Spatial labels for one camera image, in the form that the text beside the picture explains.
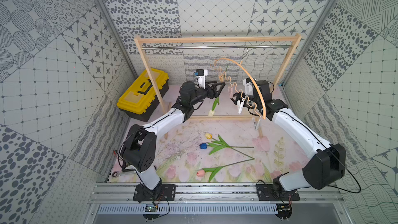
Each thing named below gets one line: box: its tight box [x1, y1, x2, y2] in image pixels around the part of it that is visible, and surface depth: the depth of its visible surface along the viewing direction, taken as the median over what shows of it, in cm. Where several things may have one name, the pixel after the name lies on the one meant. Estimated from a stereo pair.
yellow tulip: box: [204, 132, 255, 160], surface depth 93 cm
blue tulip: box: [199, 138, 255, 159], surface depth 91 cm
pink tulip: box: [196, 158, 254, 182], surface depth 82 cm
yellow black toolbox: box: [116, 67, 170, 123], surface depth 92 cm
